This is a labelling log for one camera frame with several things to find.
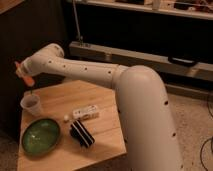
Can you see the black white striped sponge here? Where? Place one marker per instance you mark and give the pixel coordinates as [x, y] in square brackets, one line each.
[81, 134]

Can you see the metal stand pole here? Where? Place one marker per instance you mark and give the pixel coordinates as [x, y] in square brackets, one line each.
[79, 36]

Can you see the long grey case with handle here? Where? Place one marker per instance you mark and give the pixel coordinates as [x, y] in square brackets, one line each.
[200, 70]

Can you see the white small bottle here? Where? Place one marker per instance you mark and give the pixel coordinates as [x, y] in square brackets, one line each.
[83, 113]

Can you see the upper shelf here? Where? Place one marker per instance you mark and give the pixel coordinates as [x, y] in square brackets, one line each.
[148, 9]

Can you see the white ceramic cup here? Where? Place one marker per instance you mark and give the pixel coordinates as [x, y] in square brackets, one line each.
[32, 104]

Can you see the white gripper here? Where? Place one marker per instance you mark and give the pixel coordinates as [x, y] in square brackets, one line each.
[20, 70]

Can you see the green bowl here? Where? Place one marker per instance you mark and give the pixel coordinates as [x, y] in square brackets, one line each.
[40, 137]

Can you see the wooden table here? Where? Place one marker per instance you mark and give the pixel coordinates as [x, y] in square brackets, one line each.
[68, 155]

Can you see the black case handle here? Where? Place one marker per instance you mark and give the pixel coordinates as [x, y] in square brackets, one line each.
[182, 63]

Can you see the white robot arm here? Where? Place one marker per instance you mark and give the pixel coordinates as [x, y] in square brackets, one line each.
[141, 98]

